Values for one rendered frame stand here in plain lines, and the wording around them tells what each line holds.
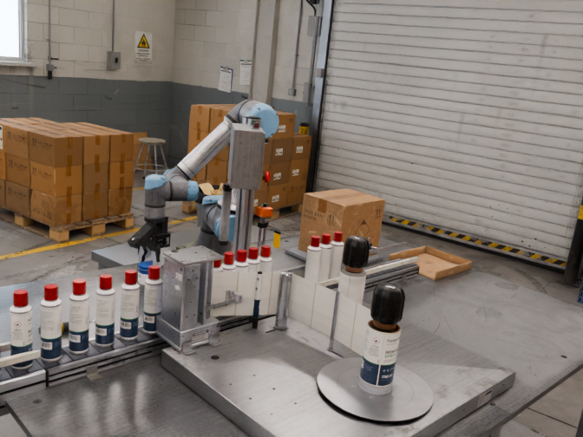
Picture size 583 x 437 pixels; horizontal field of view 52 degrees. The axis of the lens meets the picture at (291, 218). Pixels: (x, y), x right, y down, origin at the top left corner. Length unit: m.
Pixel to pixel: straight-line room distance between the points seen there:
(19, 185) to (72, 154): 0.65
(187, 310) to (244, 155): 0.53
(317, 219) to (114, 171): 3.22
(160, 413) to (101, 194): 4.14
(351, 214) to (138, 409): 1.39
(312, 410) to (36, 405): 0.67
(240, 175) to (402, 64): 4.83
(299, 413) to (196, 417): 0.26
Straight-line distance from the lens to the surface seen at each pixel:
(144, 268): 2.24
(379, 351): 1.56
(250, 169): 1.90
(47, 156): 5.31
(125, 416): 1.57
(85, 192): 5.47
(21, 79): 7.62
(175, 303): 1.70
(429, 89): 6.46
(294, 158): 6.46
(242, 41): 8.05
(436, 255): 3.03
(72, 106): 8.00
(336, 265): 2.29
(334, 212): 2.60
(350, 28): 6.95
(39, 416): 1.60
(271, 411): 1.51
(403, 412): 1.57
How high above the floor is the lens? 1.71
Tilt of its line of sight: 15 degrees down
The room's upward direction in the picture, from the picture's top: 6 degrees clockwise
